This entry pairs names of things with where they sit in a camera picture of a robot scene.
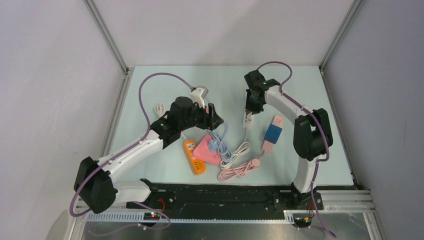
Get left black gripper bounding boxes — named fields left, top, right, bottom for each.
left=178, top=99, right=223, bottom=131

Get white power strip with cable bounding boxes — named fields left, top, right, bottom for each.
left=219, top=110, right=255, bottom=170

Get pink triangular power strip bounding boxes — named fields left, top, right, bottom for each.
left=191, top=134, right=222, bottom=166

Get blue cube socket adapter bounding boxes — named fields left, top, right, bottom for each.
left=263, top=124, right=283, bottom=145

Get pink power strip with cable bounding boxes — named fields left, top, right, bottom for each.
left=217, top=113, right=284, bottom=183

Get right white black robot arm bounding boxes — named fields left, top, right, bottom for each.
left=244, top=70, right=334, bottom=209

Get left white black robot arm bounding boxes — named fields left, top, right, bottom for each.
left=69, top=96, right=224, bottom=217

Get orange power strip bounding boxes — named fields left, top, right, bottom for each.
left=183, top=139, right=208, bottom=176

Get orange strip white cable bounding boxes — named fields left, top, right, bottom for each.
left=154, top=102, right=188, bottom=141

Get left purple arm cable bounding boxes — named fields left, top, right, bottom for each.
left=68, top=72, right=195, bottom=238

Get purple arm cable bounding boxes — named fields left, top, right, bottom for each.
left=255, top=60, right=337, bottom=239
left=68, top=72, right=195, bottom=238

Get aluminium frame rail front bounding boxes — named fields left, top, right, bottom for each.
left=75, top=188, right=377, bottom=213

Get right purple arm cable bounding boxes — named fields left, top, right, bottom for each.
left=255, top=60, right=337, bottom=239

